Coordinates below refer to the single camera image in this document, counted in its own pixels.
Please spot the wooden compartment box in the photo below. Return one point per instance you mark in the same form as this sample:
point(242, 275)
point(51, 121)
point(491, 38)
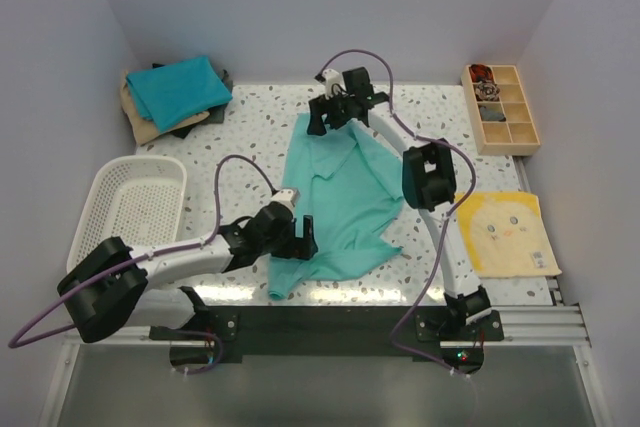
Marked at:
point(518, 135)

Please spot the dark grey rolled cloth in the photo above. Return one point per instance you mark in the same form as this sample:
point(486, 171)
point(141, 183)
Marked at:
point(491, 113)

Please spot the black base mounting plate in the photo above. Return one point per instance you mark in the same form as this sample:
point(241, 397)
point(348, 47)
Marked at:
point(229, 334)

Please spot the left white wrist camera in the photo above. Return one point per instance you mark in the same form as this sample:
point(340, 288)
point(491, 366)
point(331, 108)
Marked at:
point(287, 197)

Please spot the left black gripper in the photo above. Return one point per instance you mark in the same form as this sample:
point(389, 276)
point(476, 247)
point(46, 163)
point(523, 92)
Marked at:
point(299, 248)

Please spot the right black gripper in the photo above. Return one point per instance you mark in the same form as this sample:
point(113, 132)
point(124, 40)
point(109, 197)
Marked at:
point(319, 107)

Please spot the grey patterned rolled cloth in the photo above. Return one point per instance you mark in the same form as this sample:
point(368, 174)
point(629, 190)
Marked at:
point(487, 92)

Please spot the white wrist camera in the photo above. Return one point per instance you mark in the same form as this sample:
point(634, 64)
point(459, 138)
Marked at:
point(287, 197)
point(332, 81)

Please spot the white plastic laundry basket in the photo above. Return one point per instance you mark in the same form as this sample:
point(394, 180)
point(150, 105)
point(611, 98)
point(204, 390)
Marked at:
point(138, 198)

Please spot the yellow chick towel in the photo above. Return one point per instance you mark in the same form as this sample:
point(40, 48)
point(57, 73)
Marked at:
point(505, 236)

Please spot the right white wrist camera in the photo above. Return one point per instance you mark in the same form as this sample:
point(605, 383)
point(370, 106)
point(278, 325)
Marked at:
point(332, 81)

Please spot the red black patterned cloth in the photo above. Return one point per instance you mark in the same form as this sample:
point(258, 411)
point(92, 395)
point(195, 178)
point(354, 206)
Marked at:
point(480, 73)

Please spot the folded teal t shirt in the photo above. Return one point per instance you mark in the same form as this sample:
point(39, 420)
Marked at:
point(172, 93)

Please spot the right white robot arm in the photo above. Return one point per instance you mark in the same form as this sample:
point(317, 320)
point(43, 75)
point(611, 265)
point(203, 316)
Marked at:
point(428, 181)

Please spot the folded tan t shirt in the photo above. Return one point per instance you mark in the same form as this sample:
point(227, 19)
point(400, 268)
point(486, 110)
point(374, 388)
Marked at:
point(144, 131)

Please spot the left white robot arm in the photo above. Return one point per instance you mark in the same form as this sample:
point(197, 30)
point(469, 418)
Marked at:
point(108, 283)

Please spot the mint green t shirt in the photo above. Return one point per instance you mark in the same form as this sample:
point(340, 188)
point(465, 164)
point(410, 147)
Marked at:
point(351, 185)

